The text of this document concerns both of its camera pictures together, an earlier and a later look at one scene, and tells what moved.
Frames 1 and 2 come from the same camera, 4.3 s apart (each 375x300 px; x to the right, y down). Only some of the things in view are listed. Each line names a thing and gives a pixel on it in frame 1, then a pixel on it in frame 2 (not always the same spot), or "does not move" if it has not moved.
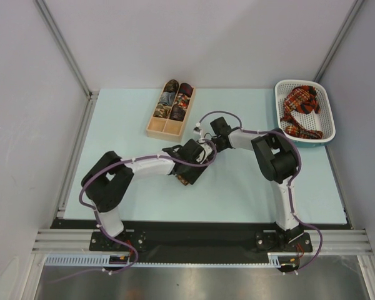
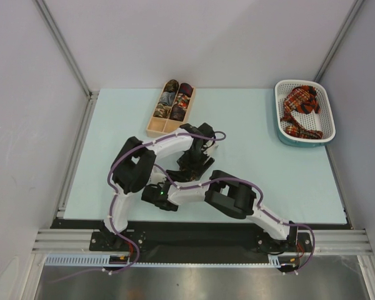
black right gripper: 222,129 to 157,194
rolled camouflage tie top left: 172,86 does not move
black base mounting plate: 199,241 does not move
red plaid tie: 293,101 does not move
